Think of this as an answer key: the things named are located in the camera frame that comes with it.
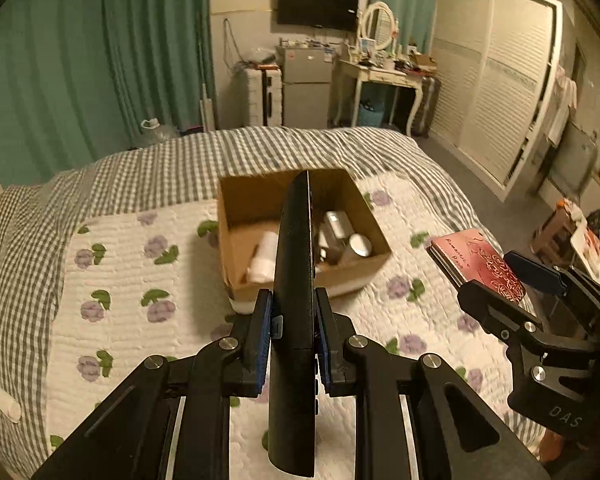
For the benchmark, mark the cluttered wooden stool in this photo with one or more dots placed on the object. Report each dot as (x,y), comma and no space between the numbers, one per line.
(560,225)

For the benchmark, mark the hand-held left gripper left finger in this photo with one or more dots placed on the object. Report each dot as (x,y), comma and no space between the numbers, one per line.
(262,345)

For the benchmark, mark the narrow green curtain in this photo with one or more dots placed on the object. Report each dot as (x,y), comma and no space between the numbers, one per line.
(410,0)

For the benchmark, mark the hanging white clothes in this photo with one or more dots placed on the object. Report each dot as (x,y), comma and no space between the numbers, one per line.
(562,105)

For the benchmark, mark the black wall television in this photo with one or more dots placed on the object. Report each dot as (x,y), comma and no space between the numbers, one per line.
(317,6)

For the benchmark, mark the grey checked bed sheet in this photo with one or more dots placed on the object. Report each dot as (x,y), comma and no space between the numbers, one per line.
(55,210)

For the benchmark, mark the grey fridge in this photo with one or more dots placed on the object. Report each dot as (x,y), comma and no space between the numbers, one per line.
(302,85)

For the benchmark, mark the white oval mirror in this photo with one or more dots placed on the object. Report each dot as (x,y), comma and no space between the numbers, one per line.
(377,25)

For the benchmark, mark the white suitcase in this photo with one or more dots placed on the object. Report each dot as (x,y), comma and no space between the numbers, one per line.
(260,97)

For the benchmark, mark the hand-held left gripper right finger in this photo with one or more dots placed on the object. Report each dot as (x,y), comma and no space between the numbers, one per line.
(324,350)

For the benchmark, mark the white dressing table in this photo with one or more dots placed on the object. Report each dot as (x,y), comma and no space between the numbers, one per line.
(380,76)

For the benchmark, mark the dark suitcase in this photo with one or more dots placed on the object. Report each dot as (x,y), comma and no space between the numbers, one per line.
(426,105)

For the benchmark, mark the red patterned notebook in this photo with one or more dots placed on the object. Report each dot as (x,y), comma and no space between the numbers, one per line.
(490,260)

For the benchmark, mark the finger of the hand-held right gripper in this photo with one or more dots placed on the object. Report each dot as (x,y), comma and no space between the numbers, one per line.
(535,272)
(500,312)

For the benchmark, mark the white mop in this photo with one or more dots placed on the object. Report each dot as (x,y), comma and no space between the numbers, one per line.
(207,115)

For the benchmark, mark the wide green curtain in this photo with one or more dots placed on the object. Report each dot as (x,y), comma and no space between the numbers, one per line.
(80,60)

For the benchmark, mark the black device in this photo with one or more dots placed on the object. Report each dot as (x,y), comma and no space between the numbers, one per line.
(292,310)

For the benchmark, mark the blue bin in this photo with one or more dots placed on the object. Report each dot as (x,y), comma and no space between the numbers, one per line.
(371,116)

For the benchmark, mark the white floral quilted blanket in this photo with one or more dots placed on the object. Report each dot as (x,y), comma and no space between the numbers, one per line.
(130,335)

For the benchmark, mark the clear water jug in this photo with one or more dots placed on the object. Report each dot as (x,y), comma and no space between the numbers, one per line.
(160,132)

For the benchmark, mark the brown cardboard box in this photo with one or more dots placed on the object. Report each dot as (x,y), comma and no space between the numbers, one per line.
(245,200)

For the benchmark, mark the white louvred wardrobe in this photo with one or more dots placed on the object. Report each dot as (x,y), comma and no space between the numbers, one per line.
(495,85)

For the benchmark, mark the white tube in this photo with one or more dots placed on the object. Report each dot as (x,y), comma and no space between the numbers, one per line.
(2,400)

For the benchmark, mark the large white charger adapter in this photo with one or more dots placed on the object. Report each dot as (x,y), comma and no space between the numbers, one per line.
(337,225)

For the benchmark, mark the white plastic bottle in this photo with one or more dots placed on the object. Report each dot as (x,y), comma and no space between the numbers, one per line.
(262,260)

